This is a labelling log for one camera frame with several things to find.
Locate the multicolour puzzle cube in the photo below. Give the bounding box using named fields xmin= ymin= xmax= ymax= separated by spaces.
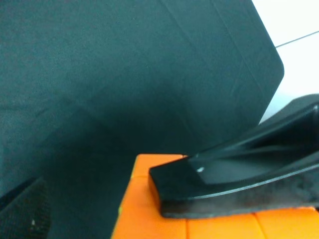
xmin=110 ymin=153 xmax=319 ymax=239

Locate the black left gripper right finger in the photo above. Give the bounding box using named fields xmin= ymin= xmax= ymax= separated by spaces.
xmin=149 ymin=94 xmax=319 ymax=219

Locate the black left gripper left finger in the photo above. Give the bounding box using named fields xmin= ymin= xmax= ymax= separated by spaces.
xmin=0 ymin=178 xmax=51 ymax=239

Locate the black tablecloth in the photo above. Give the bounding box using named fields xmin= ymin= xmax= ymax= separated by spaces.
xmin=0 ymin=0 xmax=284 ymax=239

